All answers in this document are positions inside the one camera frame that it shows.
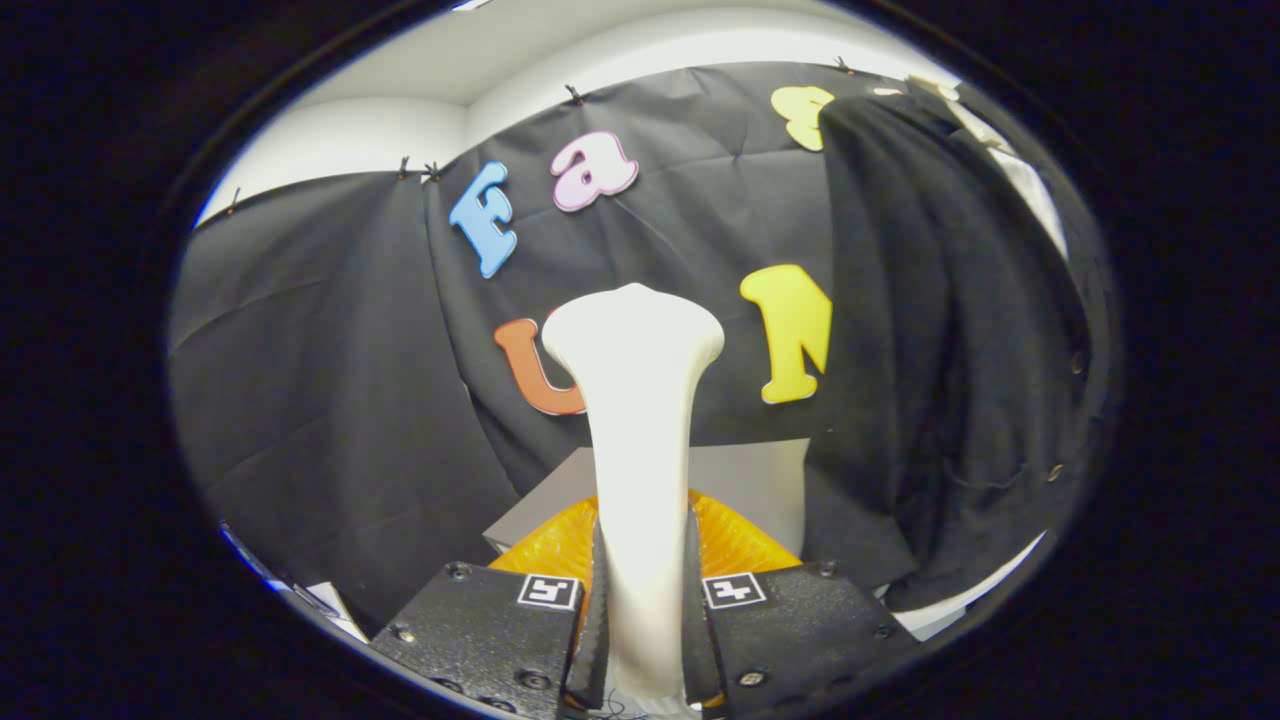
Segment white papers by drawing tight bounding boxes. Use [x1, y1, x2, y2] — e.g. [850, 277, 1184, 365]
[225, 525, 371, 641]

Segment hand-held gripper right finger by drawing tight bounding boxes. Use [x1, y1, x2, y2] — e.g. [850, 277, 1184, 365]
[683, 490, 926, 716]

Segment grey drawer cabinet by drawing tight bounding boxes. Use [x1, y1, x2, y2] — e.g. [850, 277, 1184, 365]
[483, 440, 811, 561]

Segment black button jacket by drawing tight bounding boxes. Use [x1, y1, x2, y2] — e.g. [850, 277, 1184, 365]
[800, 85, 1111, 613]

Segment white mannequin torso on stand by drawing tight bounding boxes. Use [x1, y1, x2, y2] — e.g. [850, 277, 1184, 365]
[890, 75, 1071, 641]

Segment white garment steamer with hose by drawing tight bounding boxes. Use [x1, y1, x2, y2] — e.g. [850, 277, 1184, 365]
[540, 283, 726, 706]

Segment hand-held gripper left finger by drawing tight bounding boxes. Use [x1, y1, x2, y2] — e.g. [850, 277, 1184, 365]
[370, 495, 611, 720]

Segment black backdrop cloth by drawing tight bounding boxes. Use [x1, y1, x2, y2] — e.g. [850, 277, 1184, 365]
[168, 62, 871, 636]

